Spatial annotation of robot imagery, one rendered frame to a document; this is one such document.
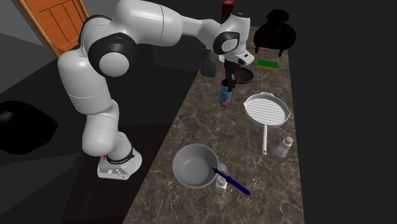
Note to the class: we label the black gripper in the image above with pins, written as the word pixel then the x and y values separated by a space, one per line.
pixel 229 69

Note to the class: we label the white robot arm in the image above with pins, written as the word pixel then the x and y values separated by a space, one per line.
pixel 93 83

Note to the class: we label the small black round pan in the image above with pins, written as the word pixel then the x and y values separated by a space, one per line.
pixel 245 76

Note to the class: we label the grey bottle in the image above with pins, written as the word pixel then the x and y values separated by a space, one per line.
pixel 208 68

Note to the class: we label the blue and red can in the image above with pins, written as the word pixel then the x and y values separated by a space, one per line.
pixel 224 96

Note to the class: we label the thin red stick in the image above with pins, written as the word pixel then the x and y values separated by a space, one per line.
pixel 262 49

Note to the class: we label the green and yellow sponge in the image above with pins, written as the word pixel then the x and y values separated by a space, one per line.
pixel 268 64

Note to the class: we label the white grill pan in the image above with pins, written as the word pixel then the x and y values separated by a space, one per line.
pixel 266 111

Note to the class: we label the black round kettle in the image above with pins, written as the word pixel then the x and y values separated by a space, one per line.
pixel 274 35

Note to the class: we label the dark brown tall box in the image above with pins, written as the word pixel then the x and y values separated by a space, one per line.
pixel 226 11

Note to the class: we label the small white bottle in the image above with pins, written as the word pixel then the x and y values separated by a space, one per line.
pixel 282 149

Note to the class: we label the grey bowl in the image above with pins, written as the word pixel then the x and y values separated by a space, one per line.
pixel 193 167

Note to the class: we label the blue pen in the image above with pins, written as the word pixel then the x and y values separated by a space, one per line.
pixel 235 184

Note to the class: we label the white salt shaker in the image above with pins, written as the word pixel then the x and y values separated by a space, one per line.
pixel 220 185

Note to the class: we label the orange wooden door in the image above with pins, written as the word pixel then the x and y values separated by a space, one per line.
pixel 60 21

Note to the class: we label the dark robot stand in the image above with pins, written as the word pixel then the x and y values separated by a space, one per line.
pixel 93 201

